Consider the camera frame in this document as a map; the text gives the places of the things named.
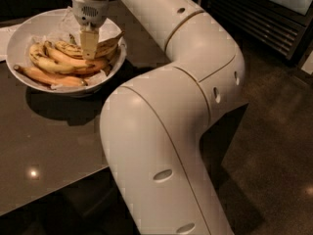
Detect dark slatted vent cabinet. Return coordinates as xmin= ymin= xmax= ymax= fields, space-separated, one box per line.
xmin=201 ymin=0 xmax=313 ymax=63

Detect white paper sheet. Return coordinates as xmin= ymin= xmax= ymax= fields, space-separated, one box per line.
xmin=0 ymin=24 xmax=20 ymax=62

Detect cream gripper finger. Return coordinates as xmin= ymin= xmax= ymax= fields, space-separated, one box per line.
xmin=80 ymin=30 xmax=99 ymax=60

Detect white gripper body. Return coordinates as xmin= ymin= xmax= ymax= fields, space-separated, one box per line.
xmin=71 ymin=0 xmax=109 ymax=30

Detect bottom yellow banana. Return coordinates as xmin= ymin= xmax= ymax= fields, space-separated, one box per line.
xmin=14 ymin=65 xmax=87 ymax=87

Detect spotted yellow banana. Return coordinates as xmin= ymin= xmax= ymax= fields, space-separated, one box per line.
xmin=28 ymin=42 xmax=94 ymax=73
xmin=55 ymin=31 xmax=124 ymax=59

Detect white ceramic bowl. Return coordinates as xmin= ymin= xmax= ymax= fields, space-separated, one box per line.
xmin=6 ymin=8 xmax=126 ymax=97

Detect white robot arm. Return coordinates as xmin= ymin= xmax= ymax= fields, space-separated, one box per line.
xmin=72 ymin=0 xmax=245 ymax=235

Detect middle yellow banana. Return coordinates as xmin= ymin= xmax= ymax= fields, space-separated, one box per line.
xmin=44 ymin=40 xmax=112 ymax=75

